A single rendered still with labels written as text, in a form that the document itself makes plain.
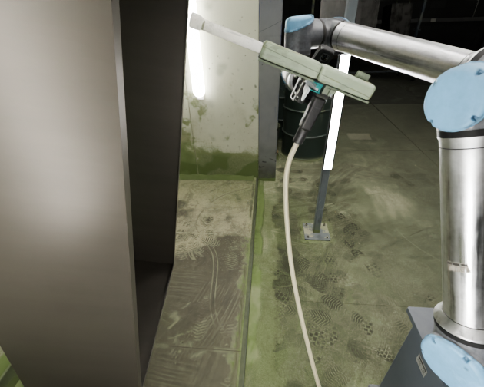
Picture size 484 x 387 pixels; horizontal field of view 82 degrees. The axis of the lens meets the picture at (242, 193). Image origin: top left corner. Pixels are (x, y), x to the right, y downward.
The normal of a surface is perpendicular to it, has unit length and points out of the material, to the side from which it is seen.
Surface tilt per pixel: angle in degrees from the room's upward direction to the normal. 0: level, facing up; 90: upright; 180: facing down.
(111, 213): 90
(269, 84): 90
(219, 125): 90
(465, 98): 83
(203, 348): 0
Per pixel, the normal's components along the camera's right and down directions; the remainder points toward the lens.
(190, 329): -0.03, -0.83
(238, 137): -0.08, 0.55
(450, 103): -0.91, 0.15
